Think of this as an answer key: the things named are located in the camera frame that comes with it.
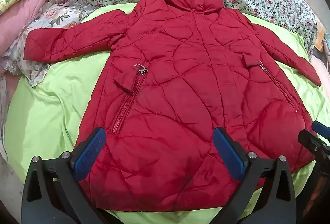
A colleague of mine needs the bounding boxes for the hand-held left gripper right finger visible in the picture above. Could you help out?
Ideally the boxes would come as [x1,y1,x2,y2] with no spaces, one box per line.
[212,127,297,224]

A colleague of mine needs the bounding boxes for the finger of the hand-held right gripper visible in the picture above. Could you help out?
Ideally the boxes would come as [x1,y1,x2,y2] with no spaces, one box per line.
[298,121,330,160]

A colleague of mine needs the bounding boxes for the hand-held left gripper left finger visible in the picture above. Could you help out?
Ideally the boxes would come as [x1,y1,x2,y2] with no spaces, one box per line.
[22,127,109,224]

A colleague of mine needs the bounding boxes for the light green bedsheet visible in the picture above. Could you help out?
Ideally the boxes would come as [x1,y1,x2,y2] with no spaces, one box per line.
[4,3,328,224]

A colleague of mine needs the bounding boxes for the pink blanket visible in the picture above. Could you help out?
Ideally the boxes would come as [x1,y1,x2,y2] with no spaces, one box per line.
[0,0,51,60]

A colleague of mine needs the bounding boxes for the pale large-flower cloth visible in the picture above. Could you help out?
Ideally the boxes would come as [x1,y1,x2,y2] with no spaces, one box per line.
[0,4,96,88]

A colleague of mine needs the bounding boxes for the orange cloth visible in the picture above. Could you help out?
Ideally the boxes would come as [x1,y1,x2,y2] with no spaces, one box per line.
[314,25,326,51]

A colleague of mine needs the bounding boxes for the red quilted jacket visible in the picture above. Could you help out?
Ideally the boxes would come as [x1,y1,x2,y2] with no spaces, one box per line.
[24,0,322,212]

